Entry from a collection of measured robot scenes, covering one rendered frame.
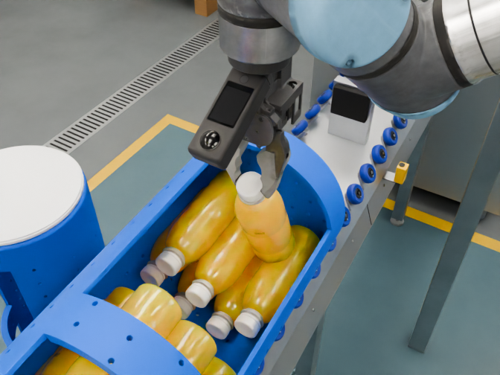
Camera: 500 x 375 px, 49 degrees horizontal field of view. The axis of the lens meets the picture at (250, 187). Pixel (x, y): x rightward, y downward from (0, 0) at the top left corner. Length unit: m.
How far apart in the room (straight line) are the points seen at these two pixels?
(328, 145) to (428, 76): 0.85
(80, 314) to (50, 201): 0.46
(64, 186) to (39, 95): 2.26
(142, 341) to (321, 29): 0.40
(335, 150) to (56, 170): 0.64
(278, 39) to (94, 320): 0.38
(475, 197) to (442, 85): 1.03
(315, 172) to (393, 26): 0.45
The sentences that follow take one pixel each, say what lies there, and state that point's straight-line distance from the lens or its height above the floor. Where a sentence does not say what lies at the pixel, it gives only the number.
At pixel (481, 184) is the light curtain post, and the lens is 1.53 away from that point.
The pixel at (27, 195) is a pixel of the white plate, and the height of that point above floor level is 1.04.
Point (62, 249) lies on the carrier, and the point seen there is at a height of 0.97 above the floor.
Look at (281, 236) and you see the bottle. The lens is 0.83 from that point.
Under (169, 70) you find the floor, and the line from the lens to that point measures 3.43.
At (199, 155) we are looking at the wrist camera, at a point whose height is 1.40.
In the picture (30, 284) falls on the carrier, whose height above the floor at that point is 0.91.
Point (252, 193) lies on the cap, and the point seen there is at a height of 1.28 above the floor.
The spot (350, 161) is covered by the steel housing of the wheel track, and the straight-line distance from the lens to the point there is 1.34.
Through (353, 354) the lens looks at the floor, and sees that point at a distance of 2.09.
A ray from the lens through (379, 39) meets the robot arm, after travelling 0.47.
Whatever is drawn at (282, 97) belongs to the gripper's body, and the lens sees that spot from 0.67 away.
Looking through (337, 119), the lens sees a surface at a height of 0.98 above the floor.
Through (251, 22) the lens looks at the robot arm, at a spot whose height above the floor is 1.53.
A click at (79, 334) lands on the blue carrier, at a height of 1.23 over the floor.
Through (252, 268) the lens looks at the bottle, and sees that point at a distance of 0.96.
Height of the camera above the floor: 1.79
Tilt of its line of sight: 44 degrees down
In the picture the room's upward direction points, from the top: straight up
